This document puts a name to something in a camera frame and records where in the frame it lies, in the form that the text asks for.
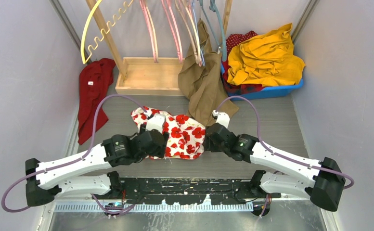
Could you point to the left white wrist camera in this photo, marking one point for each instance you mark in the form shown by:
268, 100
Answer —
155, 122

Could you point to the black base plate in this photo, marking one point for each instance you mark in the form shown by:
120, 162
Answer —
154, 191

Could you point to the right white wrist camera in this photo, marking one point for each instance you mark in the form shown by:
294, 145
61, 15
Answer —
221, 118

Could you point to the beige hanger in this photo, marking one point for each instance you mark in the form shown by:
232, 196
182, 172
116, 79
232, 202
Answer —
185, 9

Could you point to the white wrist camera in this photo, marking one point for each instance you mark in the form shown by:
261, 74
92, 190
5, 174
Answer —
221, 118
155, 122

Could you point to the dark red garment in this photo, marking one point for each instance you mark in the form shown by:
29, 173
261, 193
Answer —
94, 81

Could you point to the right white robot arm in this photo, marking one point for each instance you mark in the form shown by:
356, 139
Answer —
320, 181

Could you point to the light blue hanger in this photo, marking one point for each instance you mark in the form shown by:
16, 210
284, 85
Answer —
196, 26

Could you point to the white red floral garment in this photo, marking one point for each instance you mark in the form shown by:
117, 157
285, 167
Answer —
186, 135

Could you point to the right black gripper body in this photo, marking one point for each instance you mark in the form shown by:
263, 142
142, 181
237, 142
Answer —
210, 145

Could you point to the yellow garment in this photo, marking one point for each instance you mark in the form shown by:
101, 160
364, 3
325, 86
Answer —
267, 59

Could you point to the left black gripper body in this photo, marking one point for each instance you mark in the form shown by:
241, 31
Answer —
158, 152

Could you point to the blue plastic bin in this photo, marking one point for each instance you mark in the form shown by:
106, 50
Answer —
255, 91

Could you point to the yellow wavy hanger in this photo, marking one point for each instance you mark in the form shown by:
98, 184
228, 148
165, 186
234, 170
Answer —
88, 46

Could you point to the white slotted cable duct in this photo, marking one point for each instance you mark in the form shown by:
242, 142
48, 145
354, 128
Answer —
204, 207

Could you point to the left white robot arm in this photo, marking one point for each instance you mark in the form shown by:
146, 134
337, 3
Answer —
68, 176

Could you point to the wooden hanger rack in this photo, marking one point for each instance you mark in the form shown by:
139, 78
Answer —
141, 76

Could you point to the red polka dot garment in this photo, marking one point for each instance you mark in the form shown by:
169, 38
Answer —
235, 39

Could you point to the tan brown skirt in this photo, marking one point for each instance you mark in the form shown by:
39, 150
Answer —
202, 85

